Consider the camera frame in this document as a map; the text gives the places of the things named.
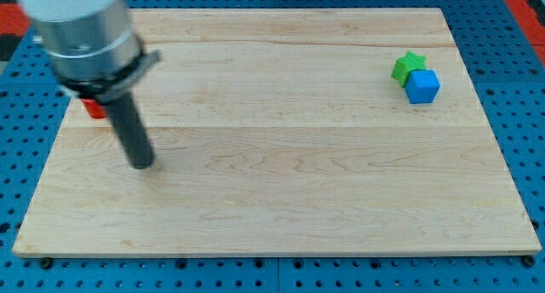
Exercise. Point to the red block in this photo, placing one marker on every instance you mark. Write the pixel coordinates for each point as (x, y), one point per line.
(93, 109)

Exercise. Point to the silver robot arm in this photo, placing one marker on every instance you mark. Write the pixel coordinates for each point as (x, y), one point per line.
(95, 50)

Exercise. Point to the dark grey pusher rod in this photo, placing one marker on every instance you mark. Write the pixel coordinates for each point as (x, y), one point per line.
(126, 121)

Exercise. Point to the green star block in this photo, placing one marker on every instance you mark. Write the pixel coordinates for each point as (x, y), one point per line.
(405, 65)

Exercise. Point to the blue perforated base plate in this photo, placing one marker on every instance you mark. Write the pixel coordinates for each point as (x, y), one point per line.
(500, 42)

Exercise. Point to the blue cube block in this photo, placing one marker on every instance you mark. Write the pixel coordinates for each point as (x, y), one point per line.
(422, 86)

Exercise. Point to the light wooden board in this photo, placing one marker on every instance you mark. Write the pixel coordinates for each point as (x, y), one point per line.
(280, 133)

